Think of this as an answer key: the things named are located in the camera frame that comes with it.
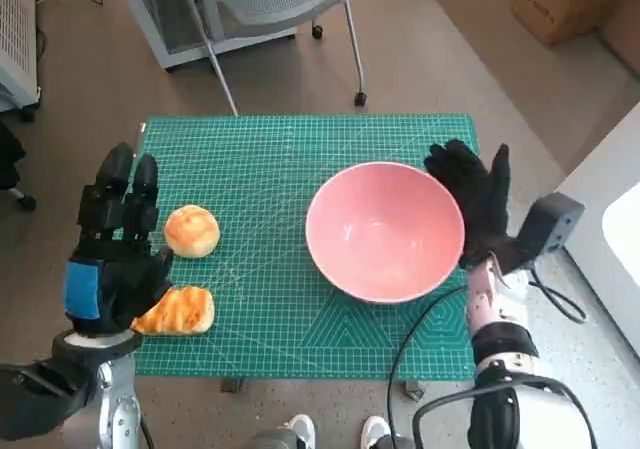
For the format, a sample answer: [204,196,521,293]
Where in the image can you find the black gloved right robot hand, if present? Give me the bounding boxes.
[423,138,524,273]

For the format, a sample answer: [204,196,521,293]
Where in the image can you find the black left robot hand, blue tape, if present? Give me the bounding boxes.
[63,141,175,338]

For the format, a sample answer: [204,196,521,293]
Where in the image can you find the orange bread slice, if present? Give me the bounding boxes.
[130,285,217,337]

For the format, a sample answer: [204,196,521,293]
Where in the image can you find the round golden bread bun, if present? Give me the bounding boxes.
[163,205,221,259]

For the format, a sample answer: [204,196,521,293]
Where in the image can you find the pink bowl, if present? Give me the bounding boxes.
[305,161,467,305]

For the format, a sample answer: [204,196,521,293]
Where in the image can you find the white side table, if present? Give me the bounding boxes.
[554,101,640,360]

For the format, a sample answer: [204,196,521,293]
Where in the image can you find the black office chair base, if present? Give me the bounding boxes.
[0,117,38,212]

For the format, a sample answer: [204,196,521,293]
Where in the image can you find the green cutting mat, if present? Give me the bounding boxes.
[134,113,480,381]

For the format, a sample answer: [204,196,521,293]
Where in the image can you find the cardboard box with black print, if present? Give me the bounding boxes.
[510,0,640,46]

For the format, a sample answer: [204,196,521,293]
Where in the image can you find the plain brown cardboard box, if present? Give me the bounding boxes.
[597,0,640,83]

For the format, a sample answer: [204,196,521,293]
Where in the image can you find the grey robot torso part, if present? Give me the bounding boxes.
[248,428,307,449]

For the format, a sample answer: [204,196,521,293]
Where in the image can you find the white shoe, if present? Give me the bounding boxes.
[282,412,316,449]
[360,415,390,449]

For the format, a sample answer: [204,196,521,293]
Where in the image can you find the white perforated metal machine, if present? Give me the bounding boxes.
[0,0,41,113]

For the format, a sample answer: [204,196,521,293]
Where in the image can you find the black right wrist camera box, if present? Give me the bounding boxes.
[517,192,586,270]

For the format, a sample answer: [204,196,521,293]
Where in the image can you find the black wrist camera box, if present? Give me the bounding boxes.
[0,361,102,441]
[517,192,586,270]

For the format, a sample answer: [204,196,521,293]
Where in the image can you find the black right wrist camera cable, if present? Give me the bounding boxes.
[527,261,589,325]

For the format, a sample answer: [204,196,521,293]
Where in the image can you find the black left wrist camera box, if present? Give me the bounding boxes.
[0,361,102,441]

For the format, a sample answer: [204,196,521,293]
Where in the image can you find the black right arm cable loop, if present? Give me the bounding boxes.
[412,386,599,449]

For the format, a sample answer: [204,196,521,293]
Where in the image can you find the long black robot cable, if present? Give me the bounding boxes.
[387,283,471,449]

